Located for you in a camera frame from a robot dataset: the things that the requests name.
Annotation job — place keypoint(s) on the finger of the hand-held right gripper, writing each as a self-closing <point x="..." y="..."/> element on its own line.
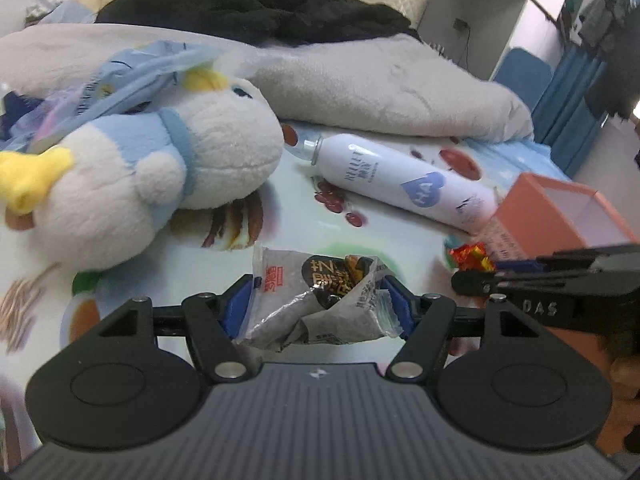
<point x="480" y="282"/>
<point x="515" y="264"/>

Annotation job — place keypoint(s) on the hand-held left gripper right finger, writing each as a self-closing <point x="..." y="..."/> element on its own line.
<point x="400" y="307"/>

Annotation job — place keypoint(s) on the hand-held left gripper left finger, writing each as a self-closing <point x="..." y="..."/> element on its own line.
<point x="237" y="307"/>

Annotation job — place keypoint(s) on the red gold candy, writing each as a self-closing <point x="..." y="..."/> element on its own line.
<point x="470" y="255"/>

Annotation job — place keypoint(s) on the pink cardboard box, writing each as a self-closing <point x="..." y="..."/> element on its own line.
<point x="540" y="210"/>

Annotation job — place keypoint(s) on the grey snack wrapper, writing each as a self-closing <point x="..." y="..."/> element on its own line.
<point x="310" y="310"/>

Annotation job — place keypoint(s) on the person's right hand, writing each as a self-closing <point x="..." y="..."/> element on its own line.
<point x="625" y="375"/>

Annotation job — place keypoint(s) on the white spray bottle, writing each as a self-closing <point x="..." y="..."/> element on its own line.
<point x="380" y="175"/>

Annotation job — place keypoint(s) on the white plush duck toy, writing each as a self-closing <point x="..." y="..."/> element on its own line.
<point x="150" y="185"/>

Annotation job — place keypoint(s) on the blue curtain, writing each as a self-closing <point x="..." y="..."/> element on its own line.
<point x="565" y="120"/>

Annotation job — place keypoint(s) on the blue chair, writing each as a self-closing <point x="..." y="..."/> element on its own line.
<point x="522" y="80"/>

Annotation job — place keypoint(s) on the hanging black jacket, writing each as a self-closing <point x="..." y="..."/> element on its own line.
<point x="617" y="75"/>

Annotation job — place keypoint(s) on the grey blanket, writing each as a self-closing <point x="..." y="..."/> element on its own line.
<point x="375" y="85"/>

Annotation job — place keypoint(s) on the bedside clutter of bottles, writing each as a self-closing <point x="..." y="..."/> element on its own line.
<point x="442" y="49"/>

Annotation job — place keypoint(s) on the blue plastic bag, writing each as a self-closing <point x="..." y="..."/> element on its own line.
<point x="125" y="80"/>

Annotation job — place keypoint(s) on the hanging grey jacket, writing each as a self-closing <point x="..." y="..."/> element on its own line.
<point x="600" y="15"/>

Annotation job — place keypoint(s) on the black clothes heap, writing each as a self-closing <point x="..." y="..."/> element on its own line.
<point x="250" y="5"/>

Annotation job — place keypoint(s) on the black wall socket plug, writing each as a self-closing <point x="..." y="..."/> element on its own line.
<point x="460" y="24"/>

